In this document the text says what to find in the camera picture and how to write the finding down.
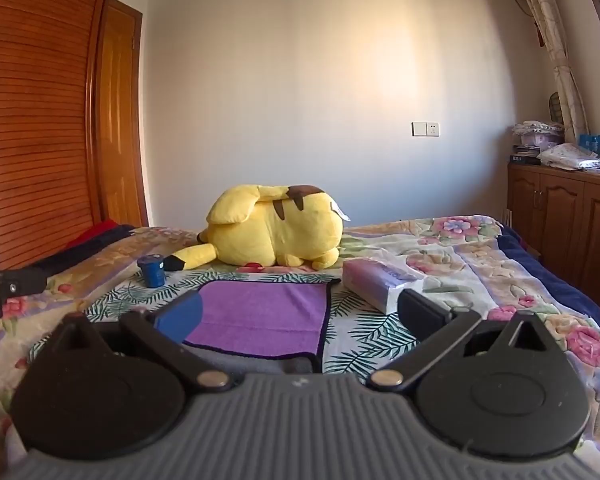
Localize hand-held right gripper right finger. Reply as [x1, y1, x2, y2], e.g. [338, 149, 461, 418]
[365, 287, 563, 394]

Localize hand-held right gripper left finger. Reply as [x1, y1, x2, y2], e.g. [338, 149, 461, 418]
[45, 290, 233, 394]

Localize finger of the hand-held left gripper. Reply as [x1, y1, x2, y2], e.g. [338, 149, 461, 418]
[0, 266, 47, 297]

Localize purple and grey towel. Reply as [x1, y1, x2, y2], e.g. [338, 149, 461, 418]
[180, 279, 342, 377]

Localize tissue pack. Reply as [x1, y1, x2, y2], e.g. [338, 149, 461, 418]
[341, 251, 426, 315]

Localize leaf print white cloth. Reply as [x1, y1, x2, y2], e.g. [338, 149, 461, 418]
[27, 260, 481, 377]

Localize small blue jar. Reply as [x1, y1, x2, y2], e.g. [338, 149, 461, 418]
[136, 255, 167, 289]

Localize floral quilt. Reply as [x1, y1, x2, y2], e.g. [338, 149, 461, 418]
[0, 215, 600, 480]

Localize dark cloth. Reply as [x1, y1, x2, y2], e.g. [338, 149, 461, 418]
[30, 225, 136, 281]

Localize red cloth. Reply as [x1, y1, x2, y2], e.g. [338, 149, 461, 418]
[66, 219, 123, 250]

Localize yellow plush toy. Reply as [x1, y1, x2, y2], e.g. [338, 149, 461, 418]
[167, 183, 352, 273]

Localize navy blue blanket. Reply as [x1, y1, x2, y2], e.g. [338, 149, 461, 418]
[497, 227, 600, 336]

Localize slatted wooden wardrobe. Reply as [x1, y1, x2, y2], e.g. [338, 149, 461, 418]
[0, 0, 121, 273]

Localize brown wooden cabinet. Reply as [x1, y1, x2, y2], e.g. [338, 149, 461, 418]
[506, 160, 600, 321]

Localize wooden door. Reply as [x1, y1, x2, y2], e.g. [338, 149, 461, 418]
[97, 0, 150, 228]

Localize stack of dark books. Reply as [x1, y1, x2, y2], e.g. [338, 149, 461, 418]
[511, 145, 543, 167]

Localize pink storage box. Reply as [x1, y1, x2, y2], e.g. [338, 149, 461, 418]
[519, 132, 564, 150]

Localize folded floral cloth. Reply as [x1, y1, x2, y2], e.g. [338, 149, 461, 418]
[536, 142, 600, 171]

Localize folded white linens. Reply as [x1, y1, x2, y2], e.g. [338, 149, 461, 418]
[511, 120, 565, 136]

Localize fan grille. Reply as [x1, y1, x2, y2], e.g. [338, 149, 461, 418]
[549, 91, 567, 125]

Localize patterned beige curtain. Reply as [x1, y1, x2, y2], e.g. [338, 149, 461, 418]
[507, 0, 588, 143]

